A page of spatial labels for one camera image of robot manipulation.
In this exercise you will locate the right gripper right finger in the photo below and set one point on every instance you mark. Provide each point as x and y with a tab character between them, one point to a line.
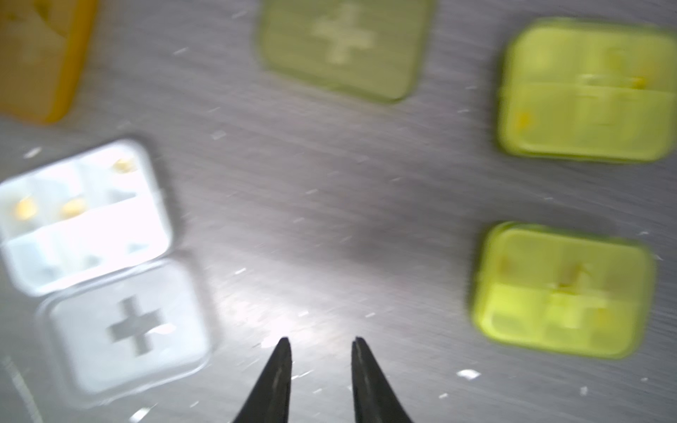
374	399

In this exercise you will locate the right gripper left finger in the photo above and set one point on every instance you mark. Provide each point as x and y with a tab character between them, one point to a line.
269	399

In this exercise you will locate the green pillbox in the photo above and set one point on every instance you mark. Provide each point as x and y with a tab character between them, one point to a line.
563	291
578	89
372	49

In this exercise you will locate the clear lid pillbox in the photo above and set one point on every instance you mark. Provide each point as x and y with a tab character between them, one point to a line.
91	237

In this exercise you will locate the yellow pillbox far left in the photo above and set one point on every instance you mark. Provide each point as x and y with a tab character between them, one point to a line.
43	52

